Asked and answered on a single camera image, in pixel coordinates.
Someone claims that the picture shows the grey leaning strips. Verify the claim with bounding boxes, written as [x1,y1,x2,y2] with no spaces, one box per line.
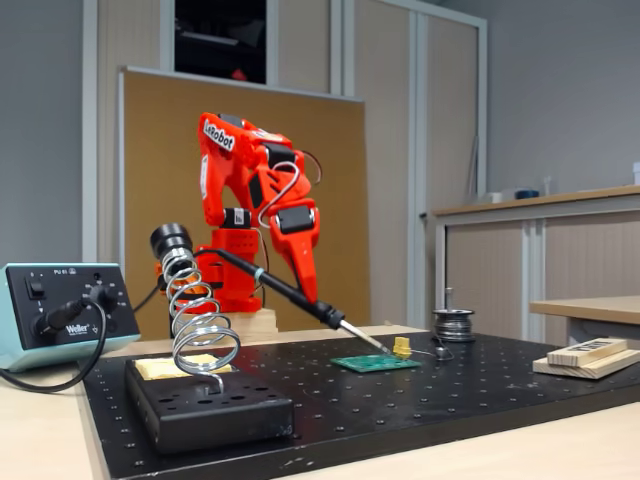
[467,137,480,199]

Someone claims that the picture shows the brown cork pinboard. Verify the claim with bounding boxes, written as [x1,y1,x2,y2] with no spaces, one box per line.
[118,67,374,341]

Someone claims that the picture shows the low beige sideboard cabinet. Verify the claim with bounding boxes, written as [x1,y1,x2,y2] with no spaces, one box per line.
[432,185,640,346]

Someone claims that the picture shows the grey wrist servo cable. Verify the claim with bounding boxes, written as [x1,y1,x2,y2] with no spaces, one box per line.
[257,160,301,229]

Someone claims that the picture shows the black perforated breadboard plate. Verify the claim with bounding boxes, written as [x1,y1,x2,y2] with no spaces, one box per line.
[82,329,640,480]

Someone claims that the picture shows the green circuit board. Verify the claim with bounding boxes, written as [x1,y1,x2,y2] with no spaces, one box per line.
[329,352,423,374]

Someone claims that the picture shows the light wood desk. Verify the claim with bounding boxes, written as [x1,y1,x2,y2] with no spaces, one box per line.
[528,295,640,346]

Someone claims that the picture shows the wooden blocks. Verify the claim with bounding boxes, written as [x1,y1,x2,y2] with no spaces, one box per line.
[532,348,640,381]

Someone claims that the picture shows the black soldering iron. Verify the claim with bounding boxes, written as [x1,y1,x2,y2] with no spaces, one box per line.
[215,248,393,355]

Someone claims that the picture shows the tall beige shutter cabinet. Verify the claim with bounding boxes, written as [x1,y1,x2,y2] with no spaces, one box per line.
[82,0,489,334]

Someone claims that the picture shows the black stand with spring holder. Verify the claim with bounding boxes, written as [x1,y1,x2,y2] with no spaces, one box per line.
[124,223,295,455]

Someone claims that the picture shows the thin solder wire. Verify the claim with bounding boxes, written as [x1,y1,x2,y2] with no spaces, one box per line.
[408,333,455,363]

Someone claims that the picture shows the stacked wooden plank robot base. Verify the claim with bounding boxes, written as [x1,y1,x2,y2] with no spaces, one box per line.
[172,308,279,346]

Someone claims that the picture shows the solder wire spool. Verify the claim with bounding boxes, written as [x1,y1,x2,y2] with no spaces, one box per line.
[432,308,477,344]

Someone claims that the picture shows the red white elbow servo cable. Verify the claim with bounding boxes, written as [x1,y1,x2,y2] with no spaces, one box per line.
[299,149,325,185]

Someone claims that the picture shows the yellow cleaning sponge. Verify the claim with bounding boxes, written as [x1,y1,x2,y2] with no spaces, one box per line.
[135,352,235,382]

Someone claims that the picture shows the teal Weller soldering station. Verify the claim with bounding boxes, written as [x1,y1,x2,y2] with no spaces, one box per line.
[0,263,142,374]

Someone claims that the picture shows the wooden plank with Kapla print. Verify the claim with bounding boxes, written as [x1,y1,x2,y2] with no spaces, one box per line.
[546,337,629,366]

